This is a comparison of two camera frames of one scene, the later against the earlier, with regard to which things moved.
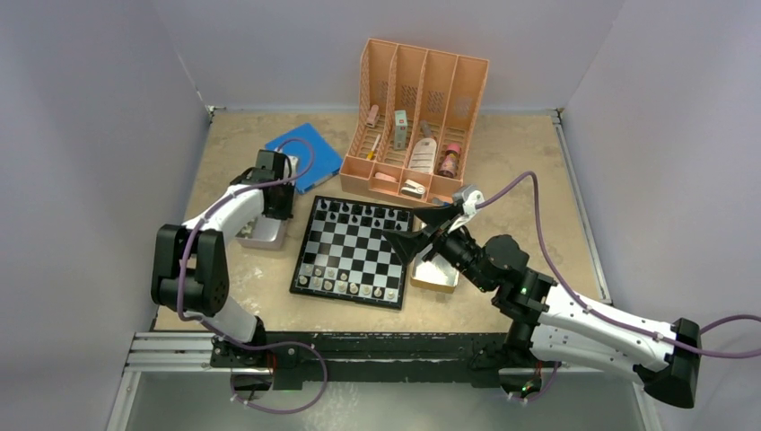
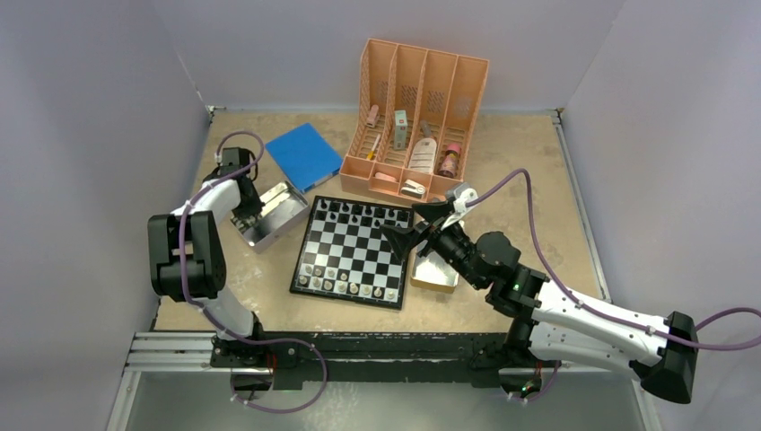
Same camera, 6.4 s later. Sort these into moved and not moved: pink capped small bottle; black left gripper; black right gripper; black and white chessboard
Moved: black left gripper
Not moved: black and white chessboard; black right gripper; pink capped small bottle
